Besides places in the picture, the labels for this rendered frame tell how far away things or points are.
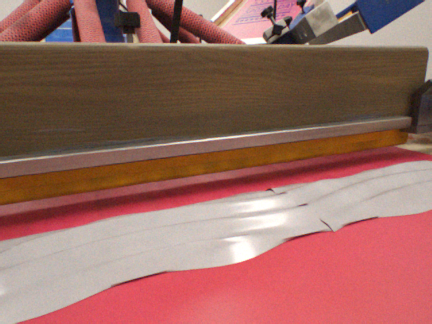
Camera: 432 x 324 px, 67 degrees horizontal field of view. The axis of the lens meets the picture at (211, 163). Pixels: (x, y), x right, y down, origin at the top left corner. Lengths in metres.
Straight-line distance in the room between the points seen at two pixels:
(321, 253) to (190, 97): 0.13
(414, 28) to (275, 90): 2.40
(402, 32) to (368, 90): 2.37
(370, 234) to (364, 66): 0.17
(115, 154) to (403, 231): 0.17
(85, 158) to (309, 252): 0.14
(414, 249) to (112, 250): 0.15
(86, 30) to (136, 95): 0.55
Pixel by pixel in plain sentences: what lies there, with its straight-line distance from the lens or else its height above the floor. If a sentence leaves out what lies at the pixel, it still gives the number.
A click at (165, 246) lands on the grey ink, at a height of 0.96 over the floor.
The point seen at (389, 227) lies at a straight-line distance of 0.21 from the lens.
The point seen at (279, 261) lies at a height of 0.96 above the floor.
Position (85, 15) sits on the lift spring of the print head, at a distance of 0.82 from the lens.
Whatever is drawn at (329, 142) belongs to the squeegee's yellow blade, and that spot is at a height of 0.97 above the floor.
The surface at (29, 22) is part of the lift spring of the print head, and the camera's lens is 0.88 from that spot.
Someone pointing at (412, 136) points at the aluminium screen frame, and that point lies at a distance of 0.47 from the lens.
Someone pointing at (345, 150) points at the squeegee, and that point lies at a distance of 0.34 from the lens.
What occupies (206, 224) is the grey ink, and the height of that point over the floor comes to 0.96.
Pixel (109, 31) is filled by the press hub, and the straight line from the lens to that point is 1.05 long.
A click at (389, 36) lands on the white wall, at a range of 2.76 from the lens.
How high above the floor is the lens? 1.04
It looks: 16 degrees down
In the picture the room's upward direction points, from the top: 1 degrees counter-clockwise
